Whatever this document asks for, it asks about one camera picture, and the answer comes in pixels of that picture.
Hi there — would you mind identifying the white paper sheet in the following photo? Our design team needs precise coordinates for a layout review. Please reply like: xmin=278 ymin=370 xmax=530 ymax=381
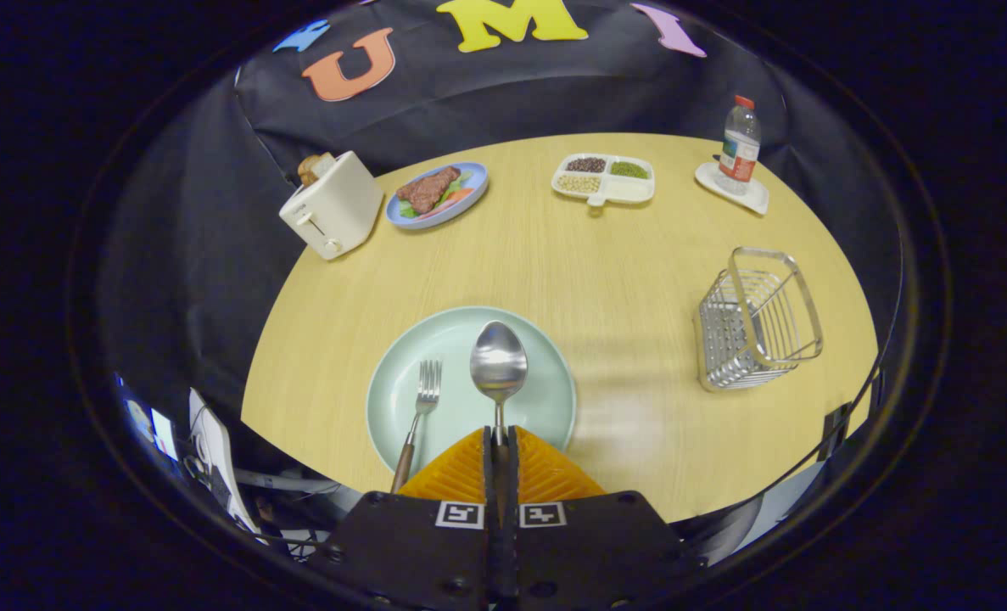
xmin=187 ymin=389 xmax=258 ymax=531

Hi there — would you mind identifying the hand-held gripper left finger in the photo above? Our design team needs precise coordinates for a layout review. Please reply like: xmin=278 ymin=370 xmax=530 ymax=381
xmin=308 ymin=426 xmax=501 ymax=611

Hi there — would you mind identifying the light green plate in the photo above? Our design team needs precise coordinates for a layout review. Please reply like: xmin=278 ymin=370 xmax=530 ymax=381
xmin=366 ymin=306 xmax=578 ymax=476

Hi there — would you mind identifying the clear bottle with red cap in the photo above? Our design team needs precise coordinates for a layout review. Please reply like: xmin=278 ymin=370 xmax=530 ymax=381
xmin=715 ymin=95 xmax=762 ymax=196

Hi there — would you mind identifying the metal wire basket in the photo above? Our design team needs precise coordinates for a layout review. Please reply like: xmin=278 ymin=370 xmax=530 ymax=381
xmin=694 ymin=247 xmax=825 ymax=392

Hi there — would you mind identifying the white square coaster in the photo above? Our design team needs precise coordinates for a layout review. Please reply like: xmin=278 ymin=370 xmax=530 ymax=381
xmin=695 ymin=161 xmax=769 ymax=216

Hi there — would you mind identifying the white divided dish with beans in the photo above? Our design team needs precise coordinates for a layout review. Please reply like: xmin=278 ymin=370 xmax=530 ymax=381
xmin=551 ymin=153 xmax=656 ymax=208

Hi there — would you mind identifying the brown toast slice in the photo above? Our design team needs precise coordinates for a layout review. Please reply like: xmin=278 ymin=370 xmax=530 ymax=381
xmin=298 ymin=153 xmax=336 ymax=188

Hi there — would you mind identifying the white toaster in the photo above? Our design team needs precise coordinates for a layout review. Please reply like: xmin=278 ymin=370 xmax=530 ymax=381
xmin=279 ymin=151 xmax=384 ymax=261

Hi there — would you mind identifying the metal fork with brown handle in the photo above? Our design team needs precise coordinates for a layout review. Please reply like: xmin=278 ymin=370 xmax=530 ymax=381
xmin=390 ymin=360 xmax=443 ymax=495

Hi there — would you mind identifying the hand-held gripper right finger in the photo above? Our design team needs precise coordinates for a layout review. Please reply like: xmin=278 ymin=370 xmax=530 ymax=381
xmin=501 ymin=426 xmax=709 ymax=611

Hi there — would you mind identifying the black backdrop cloth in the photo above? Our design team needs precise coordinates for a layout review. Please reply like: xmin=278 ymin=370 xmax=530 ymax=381
xmin=100 ymin=0 xmax=903 ymax=451

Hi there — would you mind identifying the blue food plate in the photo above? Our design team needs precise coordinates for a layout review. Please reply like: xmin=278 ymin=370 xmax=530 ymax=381
xmin=385 ymin=162 xmax=490 ymax=231

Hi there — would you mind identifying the metal spoon with brown handle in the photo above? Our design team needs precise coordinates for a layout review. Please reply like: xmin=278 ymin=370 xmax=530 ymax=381
xmin=470 ymin=321 xmax=529 ymax=446

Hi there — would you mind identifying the brown meat piece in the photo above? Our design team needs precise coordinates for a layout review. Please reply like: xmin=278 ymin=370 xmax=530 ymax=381
xmin=396 ymin=166 xmax=462 ymax=215

